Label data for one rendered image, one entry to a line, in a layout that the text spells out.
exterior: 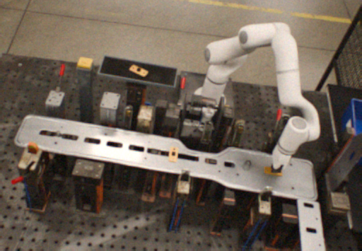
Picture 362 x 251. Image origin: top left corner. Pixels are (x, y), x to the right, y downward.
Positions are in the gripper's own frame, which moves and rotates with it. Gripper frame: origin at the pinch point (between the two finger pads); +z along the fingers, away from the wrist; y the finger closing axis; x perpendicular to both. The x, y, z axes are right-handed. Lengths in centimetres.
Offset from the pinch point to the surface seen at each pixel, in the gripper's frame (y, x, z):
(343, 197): 11.6, 28.6, -2.7
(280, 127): -15.0, -0.4, -11.0
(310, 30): -263, 80, 103
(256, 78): -174, 22, 103
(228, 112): -20.6, -24.6, -8.8
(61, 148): 7, -96, 3
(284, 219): 22.5, 4.7, 5.3
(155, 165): 8, -54, 3
